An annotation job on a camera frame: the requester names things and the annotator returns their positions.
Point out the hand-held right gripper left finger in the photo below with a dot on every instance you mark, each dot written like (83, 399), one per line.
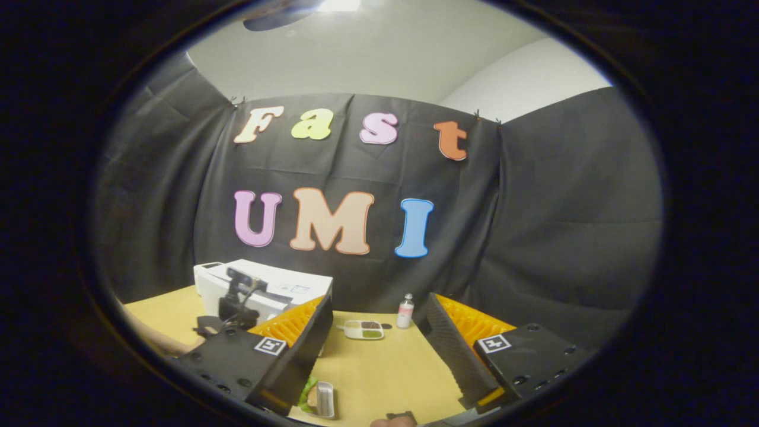
(308, 350)

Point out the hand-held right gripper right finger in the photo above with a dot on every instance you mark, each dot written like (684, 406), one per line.
(450, 356)

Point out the white microwave oven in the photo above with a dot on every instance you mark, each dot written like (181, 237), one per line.
(284, 283)

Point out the white divided dish with food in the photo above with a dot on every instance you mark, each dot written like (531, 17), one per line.
(363, 330)

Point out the white ribbed tray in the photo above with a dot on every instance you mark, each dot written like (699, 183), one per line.
(325, 399)

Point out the small clear bottle pink label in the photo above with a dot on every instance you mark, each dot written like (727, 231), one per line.
(405, 313)

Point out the black cloth clip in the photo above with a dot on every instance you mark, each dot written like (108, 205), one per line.
(478, 114)
(238, 101)

